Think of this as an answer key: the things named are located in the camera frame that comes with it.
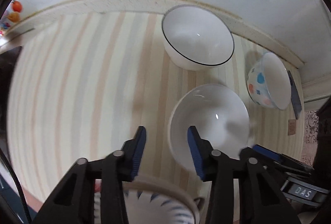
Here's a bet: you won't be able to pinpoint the plain white bowl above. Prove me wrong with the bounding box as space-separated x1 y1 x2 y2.
168 84 250 172

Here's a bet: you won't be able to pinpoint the white bowl coloured dots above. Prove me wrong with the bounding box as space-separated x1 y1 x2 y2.
246 52 291 110

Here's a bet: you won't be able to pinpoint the white bowl black rim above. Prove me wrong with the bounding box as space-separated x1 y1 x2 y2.
161 5 235 71

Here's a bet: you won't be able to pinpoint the brown mat label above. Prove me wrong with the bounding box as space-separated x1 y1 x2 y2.
288 119 297 136

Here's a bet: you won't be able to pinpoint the blue leaf pattern plate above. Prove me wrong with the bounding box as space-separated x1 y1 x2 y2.
123 176 205 224

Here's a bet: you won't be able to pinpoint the striped table mat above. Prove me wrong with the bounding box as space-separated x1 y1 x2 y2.
7 12 304 202

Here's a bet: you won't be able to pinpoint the yellow fruit magnet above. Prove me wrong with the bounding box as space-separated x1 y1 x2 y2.
7 12 20 23

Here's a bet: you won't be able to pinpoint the orange fruit magnet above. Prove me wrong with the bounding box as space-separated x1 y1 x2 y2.
11 0 23 13

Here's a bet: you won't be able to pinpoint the black cable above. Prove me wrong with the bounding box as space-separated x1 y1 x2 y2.
0 147 33 224

